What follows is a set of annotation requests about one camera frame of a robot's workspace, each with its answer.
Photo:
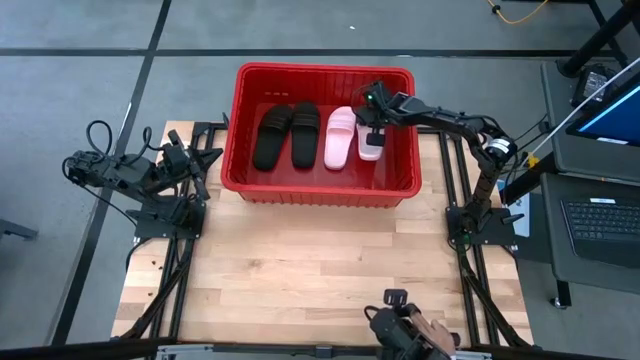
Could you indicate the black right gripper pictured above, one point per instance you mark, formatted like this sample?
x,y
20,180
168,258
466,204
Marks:
x,y
375,112

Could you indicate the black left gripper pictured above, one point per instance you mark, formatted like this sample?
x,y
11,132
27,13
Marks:
x,y
176,155

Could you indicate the pink rubber slide sandal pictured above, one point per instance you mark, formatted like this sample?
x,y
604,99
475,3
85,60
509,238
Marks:
x,y
367,151
339,145

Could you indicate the black rubber slide sandal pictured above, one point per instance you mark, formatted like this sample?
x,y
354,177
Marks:
x,y
305,140
272,140

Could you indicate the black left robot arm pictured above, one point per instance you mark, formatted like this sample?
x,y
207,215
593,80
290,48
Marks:
x,y
120,175

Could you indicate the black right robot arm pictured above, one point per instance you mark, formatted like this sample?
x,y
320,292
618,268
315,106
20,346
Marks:
x,y
450,120

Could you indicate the red plastic bin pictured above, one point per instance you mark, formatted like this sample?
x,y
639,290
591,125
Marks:
x,y
325,182

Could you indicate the yellow connector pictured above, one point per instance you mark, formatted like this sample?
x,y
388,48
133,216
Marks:
x,y
533,161

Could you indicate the white paper sheet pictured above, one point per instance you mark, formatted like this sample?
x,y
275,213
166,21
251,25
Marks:
x,y
521,220

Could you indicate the grey furniture foot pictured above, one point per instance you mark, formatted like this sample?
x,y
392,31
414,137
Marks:
x,y
15,229

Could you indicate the thin white rod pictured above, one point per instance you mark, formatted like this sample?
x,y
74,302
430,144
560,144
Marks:
x,y
580,112

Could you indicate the person's hand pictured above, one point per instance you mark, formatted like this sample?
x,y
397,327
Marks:
x,y
437,335

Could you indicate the black power adapter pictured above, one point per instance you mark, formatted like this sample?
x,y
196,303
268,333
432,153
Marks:
x,y
592,82

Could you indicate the black stand pole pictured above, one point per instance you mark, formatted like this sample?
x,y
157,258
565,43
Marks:
x,y
595,43

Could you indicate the monitor with blue screen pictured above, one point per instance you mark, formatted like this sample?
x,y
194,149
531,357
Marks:
x,y
615,120

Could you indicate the black laptop keyboard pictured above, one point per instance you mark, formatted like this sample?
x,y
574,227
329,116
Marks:
x,y
605,225

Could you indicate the black aluminium frame struts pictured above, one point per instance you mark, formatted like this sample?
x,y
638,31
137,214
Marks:
x,y
446,165
196,131

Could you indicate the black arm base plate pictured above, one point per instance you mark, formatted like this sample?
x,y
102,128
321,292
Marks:
x,y
165,227
495,228

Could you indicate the silver metal bracket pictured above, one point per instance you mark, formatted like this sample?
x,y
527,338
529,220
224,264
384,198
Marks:
x,y
470,356
182,350

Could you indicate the black frame beam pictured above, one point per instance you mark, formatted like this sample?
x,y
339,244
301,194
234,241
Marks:
x,y
75,350

